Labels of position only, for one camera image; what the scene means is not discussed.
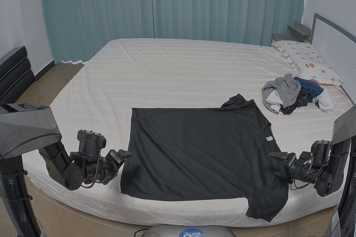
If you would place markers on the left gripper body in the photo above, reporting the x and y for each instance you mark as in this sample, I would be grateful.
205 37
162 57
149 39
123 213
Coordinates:
114 161

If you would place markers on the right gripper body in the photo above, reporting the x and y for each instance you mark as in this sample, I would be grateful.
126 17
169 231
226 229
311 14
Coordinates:
293 169

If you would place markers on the pile of clothes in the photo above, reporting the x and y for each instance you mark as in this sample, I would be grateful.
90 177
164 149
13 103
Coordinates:
286 90

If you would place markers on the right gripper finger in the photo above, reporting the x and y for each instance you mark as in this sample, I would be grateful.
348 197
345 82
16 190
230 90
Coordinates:
281 156
285 177

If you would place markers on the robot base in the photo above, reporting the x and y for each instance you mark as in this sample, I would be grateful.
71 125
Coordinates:
167 231

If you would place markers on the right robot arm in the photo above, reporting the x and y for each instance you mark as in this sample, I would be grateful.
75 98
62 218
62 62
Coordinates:
331 177

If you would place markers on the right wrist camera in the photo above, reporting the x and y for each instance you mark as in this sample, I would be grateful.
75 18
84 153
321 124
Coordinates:
306 158

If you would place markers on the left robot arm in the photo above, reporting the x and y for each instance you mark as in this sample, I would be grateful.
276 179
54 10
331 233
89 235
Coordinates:
55 163

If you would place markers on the white printed pillow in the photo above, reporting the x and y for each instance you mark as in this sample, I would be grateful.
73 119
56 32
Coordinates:
308 59

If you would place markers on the grey bedside table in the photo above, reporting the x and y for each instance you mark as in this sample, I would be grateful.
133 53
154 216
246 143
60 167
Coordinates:
300 29

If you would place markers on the black chest of drawers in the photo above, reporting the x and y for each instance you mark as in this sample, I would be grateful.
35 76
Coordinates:
14 77

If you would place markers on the bed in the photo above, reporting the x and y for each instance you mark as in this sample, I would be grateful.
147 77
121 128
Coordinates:
180 69

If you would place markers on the black T-shirt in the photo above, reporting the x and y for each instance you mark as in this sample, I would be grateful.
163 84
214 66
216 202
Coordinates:
200 152

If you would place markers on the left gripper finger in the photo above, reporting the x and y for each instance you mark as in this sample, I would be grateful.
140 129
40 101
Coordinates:
127 154

